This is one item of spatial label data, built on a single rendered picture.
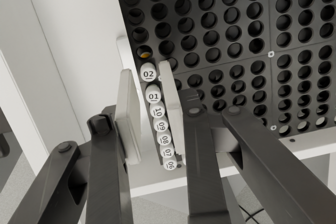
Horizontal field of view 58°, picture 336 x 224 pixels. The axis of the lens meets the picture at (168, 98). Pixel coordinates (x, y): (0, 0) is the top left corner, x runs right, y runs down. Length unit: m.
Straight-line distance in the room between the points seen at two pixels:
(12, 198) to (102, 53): 1.39
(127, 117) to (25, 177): 1.41
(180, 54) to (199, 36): 0.02
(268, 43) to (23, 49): 0.19
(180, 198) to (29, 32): 1.35
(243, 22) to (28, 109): 0.17
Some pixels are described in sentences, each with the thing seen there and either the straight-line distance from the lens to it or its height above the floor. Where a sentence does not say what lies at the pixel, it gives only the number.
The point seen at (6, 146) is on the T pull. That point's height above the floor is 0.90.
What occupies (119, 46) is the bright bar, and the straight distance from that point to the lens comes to 0.29.
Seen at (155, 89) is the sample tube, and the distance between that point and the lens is 0.24.
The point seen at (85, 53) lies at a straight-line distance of 0.31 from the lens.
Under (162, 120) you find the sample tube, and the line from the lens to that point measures 0.25.
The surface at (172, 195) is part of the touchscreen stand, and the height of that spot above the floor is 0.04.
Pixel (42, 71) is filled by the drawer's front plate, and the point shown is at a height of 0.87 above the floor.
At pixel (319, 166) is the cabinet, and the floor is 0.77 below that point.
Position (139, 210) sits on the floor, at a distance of 1.65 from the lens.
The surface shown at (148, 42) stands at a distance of 0.24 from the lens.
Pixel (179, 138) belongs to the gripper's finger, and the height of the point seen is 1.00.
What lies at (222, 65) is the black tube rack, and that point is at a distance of 0.25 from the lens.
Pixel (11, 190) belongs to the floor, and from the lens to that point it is 1.62.
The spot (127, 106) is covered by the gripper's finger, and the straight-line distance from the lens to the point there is 0.16.
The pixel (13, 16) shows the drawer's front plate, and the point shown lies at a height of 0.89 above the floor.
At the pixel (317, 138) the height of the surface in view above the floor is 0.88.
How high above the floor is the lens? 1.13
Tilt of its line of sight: 63 degrees down
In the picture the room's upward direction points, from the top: 166 degrees clockwise
